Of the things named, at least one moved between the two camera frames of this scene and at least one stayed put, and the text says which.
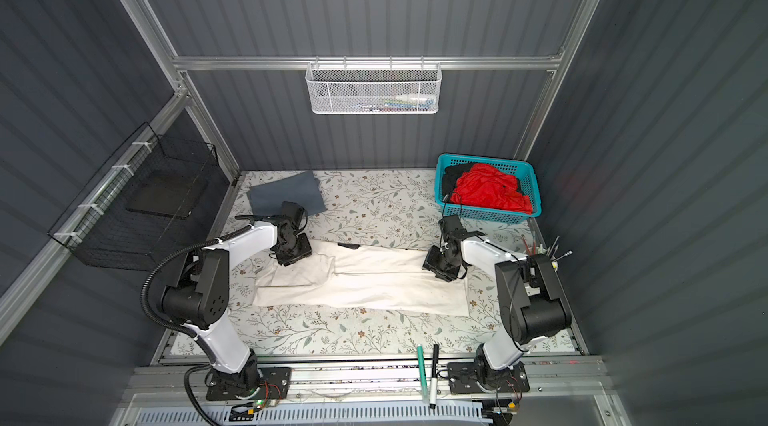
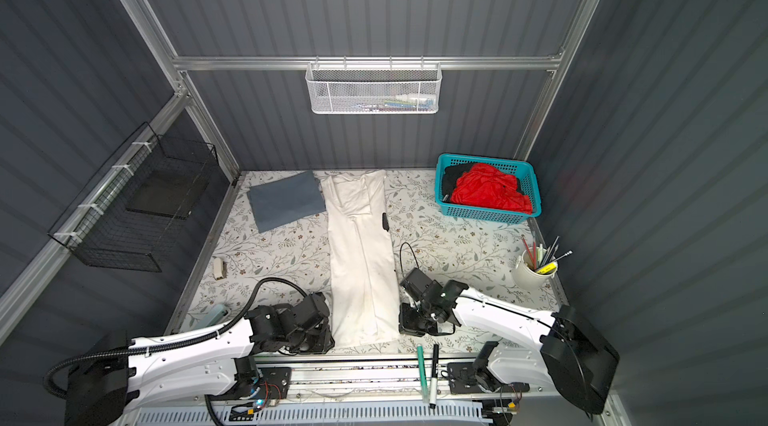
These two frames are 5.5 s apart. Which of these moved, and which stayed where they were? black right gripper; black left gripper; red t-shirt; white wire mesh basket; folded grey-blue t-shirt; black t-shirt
Moved: black left gripper; black right gripper
Stayed: white wire mesh basket; folded grey-blue t-shirt; red t-shirt; black t-shirt
